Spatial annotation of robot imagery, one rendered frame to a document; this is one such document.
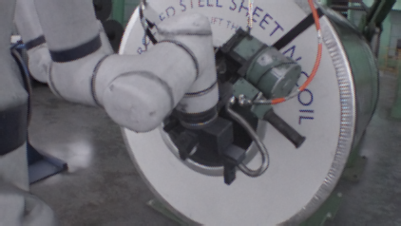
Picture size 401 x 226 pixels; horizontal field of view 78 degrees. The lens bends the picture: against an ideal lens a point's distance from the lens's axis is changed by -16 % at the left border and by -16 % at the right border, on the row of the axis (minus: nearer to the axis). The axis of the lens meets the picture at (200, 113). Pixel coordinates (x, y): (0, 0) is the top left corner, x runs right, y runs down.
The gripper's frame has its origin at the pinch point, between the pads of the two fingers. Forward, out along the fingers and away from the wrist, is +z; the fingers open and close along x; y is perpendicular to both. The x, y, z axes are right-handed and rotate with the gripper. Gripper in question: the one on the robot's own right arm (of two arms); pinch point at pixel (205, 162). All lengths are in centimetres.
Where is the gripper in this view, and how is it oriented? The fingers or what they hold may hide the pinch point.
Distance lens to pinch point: 67.3
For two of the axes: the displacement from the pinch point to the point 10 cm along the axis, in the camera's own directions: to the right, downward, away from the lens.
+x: 7.6, 3.2, -5.7
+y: -6.4, 5.3, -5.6
